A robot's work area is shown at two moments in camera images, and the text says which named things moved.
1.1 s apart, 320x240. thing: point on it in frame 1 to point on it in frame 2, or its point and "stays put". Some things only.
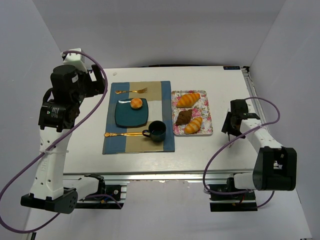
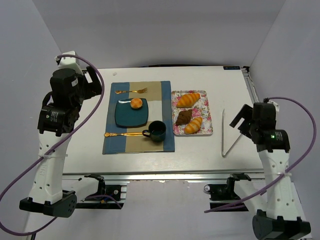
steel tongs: x=228 y=125 to x=233 y=145
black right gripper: x=230 y=125 to x=243 y=120
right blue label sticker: x=231 y=68 stays put
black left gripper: x=97 y=80 stays put
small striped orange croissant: x=193 y=126 stays put
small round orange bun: x=136 y=103 stays put
